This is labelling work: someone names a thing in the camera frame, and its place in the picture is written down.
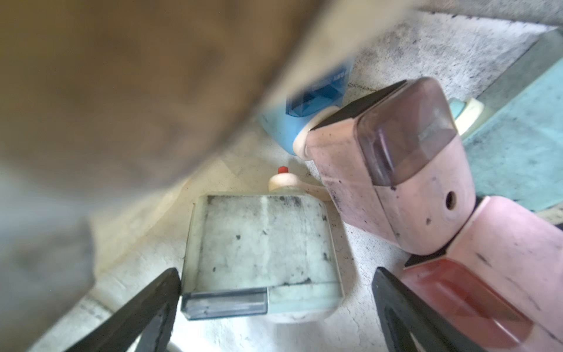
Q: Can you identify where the cream canvas tote bag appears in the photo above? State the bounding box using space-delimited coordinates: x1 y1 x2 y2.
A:
1 1 562 351

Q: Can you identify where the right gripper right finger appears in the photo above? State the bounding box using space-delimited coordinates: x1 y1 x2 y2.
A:
372 267 483 351

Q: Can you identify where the pink red-drawer pencil sharpener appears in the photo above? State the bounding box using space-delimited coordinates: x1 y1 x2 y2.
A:
401 197 562 351

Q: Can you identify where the light blue pencil sharpener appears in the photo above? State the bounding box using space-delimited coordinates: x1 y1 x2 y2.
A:
258 59 354 161

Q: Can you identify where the pink clear-drawer pencil sharpener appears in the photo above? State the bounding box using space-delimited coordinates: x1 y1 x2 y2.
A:
292 77 476 255

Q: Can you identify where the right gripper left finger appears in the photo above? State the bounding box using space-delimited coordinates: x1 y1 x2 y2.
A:
68 268 181 351

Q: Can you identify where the teal grey pencil sharpener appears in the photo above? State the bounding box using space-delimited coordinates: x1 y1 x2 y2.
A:
449 28 562 212

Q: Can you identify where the mint green pencil sharpener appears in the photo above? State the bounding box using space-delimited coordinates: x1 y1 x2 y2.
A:
181 170 344 324

